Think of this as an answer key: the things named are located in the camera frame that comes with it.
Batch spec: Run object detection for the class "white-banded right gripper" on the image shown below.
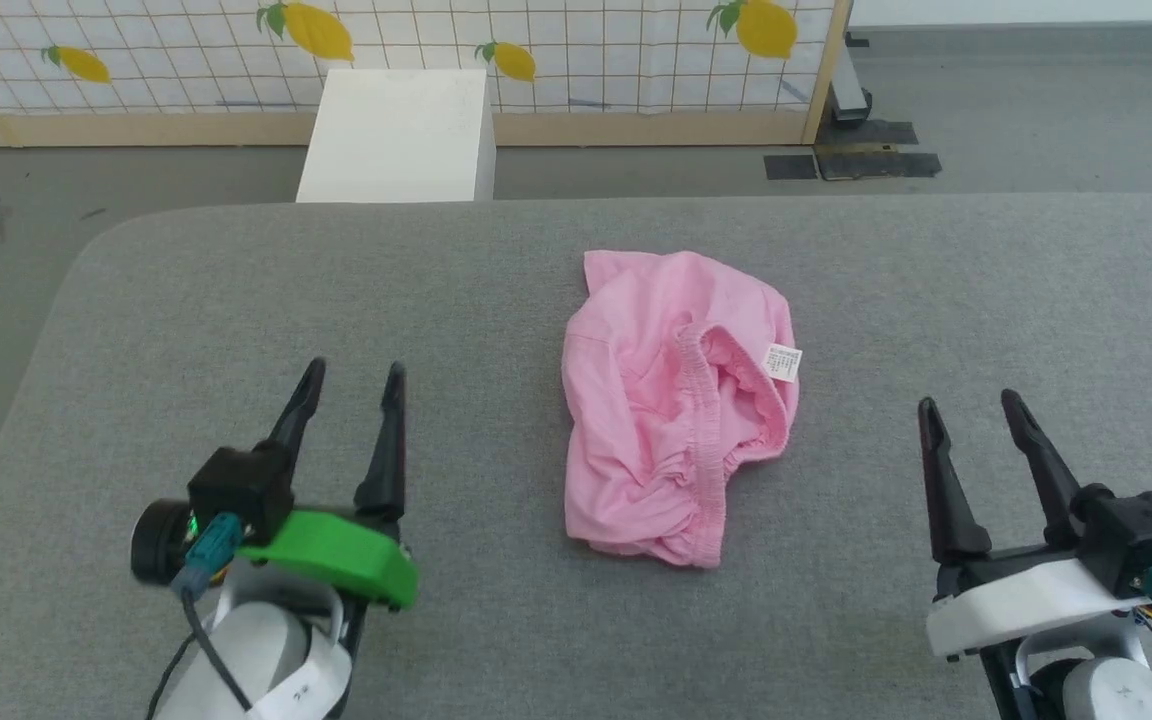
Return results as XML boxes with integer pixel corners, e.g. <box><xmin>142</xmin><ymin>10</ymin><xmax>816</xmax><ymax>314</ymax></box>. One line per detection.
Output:
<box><xmin>917</xmin><ymin>389</ymin><xmax>1152</xmax><ymax>663</ymax></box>

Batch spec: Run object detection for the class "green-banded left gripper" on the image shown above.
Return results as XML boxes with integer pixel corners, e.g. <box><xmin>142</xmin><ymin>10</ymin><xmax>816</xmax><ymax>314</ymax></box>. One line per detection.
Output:
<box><xmin>131</xmin><ymin>357</ymin><xmax>420</xmax><ymax>612</ymax></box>

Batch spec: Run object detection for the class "pink garment with white label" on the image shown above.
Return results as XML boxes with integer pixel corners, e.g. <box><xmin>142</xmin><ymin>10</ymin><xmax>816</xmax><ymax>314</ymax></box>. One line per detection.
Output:
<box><xmin>562</xmin><ymin>250</ymin><xmax>802</xmax><ymax>569</ymax></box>

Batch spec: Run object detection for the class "grey fabric sofa cushion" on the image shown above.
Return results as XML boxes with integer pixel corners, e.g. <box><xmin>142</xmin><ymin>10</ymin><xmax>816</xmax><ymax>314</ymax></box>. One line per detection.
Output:
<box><xmin>0</xmin><ymin>193</ymin><xmax>1152</xmax><ymax>720</ymax></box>

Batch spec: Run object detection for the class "white rectangular box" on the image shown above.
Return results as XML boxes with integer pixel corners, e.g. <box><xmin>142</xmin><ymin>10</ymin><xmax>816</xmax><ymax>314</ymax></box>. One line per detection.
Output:
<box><xmin>295</xmin><ymin>68</ymin><xmax>497</xmax><ymax>204</ymax></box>

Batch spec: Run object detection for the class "long black floor tape strip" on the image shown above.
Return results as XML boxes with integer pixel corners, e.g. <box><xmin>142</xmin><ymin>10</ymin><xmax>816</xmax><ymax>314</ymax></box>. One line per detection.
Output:
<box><xmin>816</xmin><ymin>148</ymin><xmax>944</xmax><ymax>182</ymax></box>

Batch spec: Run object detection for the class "lemon-print grid partition screen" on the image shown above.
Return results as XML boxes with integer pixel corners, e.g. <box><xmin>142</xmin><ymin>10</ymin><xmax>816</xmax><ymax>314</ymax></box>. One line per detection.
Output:
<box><xmin>0</xmin><ymin>0</ymin><xmax>854</xmax><ymax>150</ymax></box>

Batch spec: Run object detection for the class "grey metal stand foot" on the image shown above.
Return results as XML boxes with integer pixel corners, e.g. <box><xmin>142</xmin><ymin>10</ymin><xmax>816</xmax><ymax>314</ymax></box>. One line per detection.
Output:
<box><xmin>828</xmin><ymin>32</ymin><xmax>875</xmax><ymax>127</ymax></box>

